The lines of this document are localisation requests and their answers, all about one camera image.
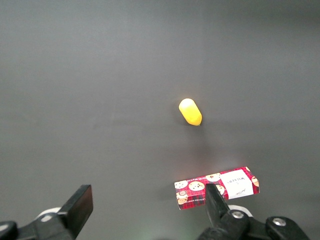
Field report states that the yellow lemon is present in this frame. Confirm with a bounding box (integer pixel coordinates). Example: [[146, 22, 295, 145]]
[[178, 98, 203, 127]]

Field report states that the red tartan cookie box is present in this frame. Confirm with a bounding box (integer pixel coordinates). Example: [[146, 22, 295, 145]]
[[174, 166, 260, 211]]

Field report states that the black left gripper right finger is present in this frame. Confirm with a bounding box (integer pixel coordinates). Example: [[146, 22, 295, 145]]
[[204, 183, 231, 228]]

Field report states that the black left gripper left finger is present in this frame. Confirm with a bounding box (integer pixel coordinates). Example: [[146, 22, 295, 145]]
[[57, 184, 94, 240]]

